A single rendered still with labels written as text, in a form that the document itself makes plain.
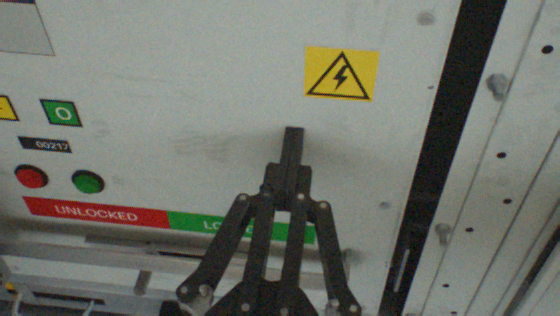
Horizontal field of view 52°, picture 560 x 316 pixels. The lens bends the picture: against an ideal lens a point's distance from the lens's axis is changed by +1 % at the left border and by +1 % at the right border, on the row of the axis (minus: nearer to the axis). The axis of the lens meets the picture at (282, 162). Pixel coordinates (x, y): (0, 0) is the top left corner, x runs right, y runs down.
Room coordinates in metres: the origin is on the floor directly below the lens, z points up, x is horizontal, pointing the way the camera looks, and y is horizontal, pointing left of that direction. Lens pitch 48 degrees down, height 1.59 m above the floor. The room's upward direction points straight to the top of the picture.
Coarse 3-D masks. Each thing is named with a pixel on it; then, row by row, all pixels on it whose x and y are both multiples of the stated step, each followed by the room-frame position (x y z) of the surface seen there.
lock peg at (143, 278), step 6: (144, 252) 0.36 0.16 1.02; (150, 252) 0.36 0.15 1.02; (156, 252) 0.36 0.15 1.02; (144, 270) 0.34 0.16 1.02; (138, 276) 0.33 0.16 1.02; (144, 276) 0.33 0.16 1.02; (150, 276) 0.33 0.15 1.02; (138, 282) 0.32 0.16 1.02; (144, 282) 0.32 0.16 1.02; (138, 288) 0.32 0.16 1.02; (144, 288) 0.32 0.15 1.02; (138, 294) 0.31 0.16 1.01
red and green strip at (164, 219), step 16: (32, 208) 0.38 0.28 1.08; (48, 208) 0.38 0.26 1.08; (64, 208) 0.38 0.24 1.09; (80, 208) 0.38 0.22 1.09; (96, 208) 0.37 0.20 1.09; (112, 208) 0.37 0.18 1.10; (128, 208) 0.37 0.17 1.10; (128, 224) 0.37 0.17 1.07; (144, 224) 0.37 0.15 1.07; (160, 224) 0.36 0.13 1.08; (176, 224) 0.36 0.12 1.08; (192, 224) 0.36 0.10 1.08; (208, 224) 0.36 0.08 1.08; (288, 224) 0.35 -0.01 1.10
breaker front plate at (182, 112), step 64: (64, 0) 0.37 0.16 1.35; (128, 0) 0.36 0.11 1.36; (192, 0) 0.36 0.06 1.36; (256, 0) 0.35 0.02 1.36; (320, 0) 0.34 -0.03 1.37; (384, 0) 0.34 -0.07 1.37; (448, 0) 0.33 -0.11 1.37; (0, 64) 0.38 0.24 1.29; (64, 64) 0.37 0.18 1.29; (128, 64) 0.36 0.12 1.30; (192, 64) 0.36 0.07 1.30; (256, 64) 0.35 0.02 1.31; (384, 64) 0.34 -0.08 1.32; (0, 128) 0.38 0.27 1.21; (64, 128) 0.37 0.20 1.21; (128, 128) 0.37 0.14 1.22; (192, 128) 0.36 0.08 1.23; (256, 128) 0.35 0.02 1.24; (320, 128) 0.34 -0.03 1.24; (384, 128) 0.34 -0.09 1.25; (0, 192) 0.39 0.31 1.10; (64, 192) 0.38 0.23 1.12; (128, 192) 0.37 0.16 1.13; (192, 192) 0.36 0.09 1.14; (256, 192) 0.35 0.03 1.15; (320, 192) 0.34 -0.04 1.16; (384, 192) 0.34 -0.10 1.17; (384, 256) 0.33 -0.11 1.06
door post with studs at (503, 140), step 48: (528, 0) 0.33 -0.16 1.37; (528, 48) 0.33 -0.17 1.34; (480, 96) 0.33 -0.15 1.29; (528, 96) 0.33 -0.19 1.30; (480, 144) 0.33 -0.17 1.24; (528, 144) 0.32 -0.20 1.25; (480, 192) 0.33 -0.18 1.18; (432, 240) 0.33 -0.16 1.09; (480, 240) 0.32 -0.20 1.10; (432, 288) 0.33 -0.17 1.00
